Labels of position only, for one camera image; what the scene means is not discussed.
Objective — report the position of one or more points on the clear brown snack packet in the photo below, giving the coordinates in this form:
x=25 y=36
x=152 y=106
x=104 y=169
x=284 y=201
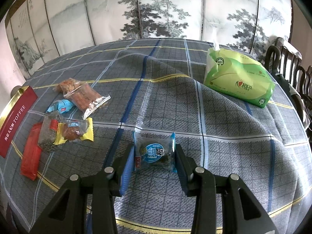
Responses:
x=86 y=99

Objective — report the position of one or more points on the yellow cake snack packet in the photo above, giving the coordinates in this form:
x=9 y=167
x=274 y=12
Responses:
x=75 y=130

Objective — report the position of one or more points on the teal wrapped candy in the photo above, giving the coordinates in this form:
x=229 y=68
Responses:
x=62 y=106

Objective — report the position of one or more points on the blue seaweed snack packet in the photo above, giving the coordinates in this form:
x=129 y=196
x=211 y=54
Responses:
x=154 y=152

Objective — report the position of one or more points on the dark sesame bar packet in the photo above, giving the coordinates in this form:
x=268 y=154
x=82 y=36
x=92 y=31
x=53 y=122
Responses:
x=48 y=132

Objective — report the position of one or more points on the painted folding screen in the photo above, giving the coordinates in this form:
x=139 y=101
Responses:
x=39 y=31

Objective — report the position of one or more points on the round grey stone disc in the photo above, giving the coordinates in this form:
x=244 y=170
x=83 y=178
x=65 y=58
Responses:
x=14 y=91

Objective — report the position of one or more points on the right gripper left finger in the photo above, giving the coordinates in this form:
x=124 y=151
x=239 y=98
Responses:
x=119 y=174

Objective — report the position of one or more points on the dark wooden chair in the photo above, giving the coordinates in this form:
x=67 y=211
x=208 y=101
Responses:
x=283 y=62

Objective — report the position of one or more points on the clear peanut snack packet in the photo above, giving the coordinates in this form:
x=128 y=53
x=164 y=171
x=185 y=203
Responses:
x=67 y=86

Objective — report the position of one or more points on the green tissue pack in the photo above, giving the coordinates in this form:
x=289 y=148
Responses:
x=235 y=74

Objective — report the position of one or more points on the red toffee box lid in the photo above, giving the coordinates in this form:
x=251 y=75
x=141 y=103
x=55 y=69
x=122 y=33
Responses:
x=13 y=114

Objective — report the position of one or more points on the red snack packet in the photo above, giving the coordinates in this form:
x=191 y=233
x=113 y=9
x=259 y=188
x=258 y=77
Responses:
x=32 y=153

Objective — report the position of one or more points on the grey plaid tablecloth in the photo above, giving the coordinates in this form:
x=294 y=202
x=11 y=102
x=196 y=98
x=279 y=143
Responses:
x=156 y=88

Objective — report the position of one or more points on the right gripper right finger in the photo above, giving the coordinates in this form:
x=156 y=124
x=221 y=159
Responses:
x=187 y=171

